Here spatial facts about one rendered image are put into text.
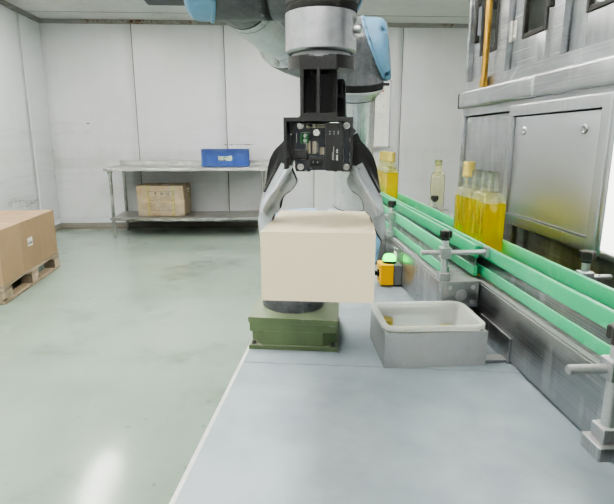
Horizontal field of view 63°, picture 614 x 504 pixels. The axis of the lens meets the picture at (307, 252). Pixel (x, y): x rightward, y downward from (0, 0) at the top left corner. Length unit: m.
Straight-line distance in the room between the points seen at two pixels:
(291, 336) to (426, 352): 0.30
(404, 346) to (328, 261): 0.60
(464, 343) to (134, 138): 6.62
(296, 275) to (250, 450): 0.39
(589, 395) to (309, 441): 0.45
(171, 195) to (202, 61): 1.86
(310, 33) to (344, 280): 0.25
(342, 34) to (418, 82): 6.91
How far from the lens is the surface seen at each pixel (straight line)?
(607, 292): 1.05
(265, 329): 1.18
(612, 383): 0.73
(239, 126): 7.18
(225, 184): 7.22
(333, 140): 0.52
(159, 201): 6.74
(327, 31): 0.54
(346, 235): 0.52
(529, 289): 1.14
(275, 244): 0.53
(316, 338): 1.17
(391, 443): 0.87
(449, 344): 1.13
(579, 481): 0.88
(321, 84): 0.55
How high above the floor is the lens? 1.23
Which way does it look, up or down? 13 degrees down
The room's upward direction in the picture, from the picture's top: straight up
